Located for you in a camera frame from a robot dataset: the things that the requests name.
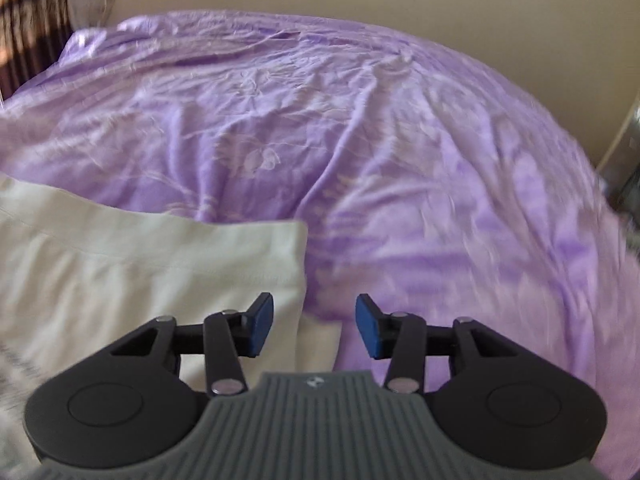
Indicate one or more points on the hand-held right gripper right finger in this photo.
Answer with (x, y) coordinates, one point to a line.
(367, 327)

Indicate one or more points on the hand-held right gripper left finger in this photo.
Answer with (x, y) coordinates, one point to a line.
(260, 324)

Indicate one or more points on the white printed sweatshirt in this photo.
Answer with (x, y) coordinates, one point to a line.
(125, 270)

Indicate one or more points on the purple floral bed blanket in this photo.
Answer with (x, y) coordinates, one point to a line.
(400, 160)

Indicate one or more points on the brown patterned curtain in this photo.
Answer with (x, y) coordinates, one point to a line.
(25, 25)

